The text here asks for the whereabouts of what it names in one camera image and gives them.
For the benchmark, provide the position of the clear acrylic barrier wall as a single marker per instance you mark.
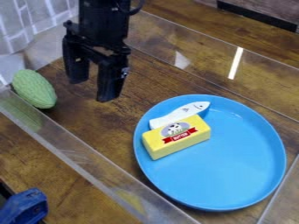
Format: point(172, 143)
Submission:
point(73, 150)

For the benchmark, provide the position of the yellow toy butter block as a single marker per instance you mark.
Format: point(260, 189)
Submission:
point(176, 136)

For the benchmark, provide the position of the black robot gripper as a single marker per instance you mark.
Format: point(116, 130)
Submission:
point(97, 37)

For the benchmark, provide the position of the green textured toy vegetable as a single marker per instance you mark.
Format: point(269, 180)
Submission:
point(33, 89)

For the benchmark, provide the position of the blue round plastic tray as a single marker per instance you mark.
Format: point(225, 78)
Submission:
point(228, 172)

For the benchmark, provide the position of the white grid patterned cloth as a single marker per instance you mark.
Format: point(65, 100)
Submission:
point(27, 17)

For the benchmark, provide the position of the white toy fish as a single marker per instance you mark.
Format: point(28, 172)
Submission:
point(195, 108)

